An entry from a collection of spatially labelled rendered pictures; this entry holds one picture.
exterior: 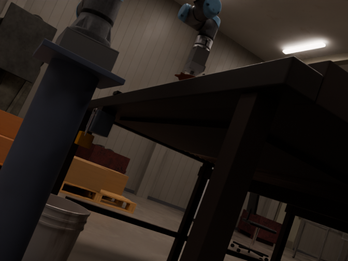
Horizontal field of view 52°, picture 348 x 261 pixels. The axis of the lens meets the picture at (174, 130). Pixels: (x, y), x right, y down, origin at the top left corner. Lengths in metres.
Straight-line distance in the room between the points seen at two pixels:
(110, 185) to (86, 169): 0.77
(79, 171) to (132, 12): 5.08
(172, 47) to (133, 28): 1.09
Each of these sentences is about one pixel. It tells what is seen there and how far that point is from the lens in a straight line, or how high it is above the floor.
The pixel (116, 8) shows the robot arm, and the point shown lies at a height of 1.10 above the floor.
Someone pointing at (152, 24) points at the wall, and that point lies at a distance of 8.97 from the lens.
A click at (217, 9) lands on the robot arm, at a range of 1.48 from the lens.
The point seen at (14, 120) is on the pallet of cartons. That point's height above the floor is 0.61.
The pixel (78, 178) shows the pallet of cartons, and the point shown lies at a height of 0.23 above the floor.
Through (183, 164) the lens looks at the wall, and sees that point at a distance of 9.22.
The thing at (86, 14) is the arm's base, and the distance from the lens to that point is 1.26.
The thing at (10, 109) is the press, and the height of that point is 0.76.
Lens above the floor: 0.62
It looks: 8 degrees up
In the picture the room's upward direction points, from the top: 21 degrees clockwise
